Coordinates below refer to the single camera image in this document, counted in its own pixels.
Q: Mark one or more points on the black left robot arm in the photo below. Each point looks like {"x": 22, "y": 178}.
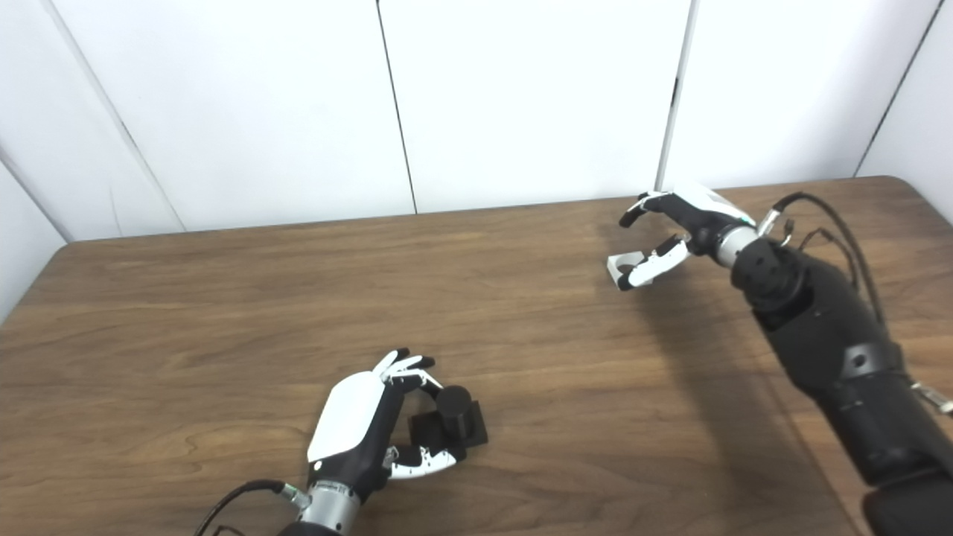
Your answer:
{"x": 309, "y": 529}

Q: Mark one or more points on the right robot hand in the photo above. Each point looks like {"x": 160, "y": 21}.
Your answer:
{"x": 703, "y": 212}

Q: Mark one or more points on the black peg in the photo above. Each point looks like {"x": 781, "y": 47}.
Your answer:
{"x": 450, "y": 417}

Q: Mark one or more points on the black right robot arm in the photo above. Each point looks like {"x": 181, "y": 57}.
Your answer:
{"x": 834, "y": 335}

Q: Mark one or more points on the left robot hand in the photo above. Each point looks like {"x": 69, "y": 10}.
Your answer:
{"x": 350, "y": 424}

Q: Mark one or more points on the white square piece with hole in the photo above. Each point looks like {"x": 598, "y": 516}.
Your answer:
{"x": 619, "y": 264}

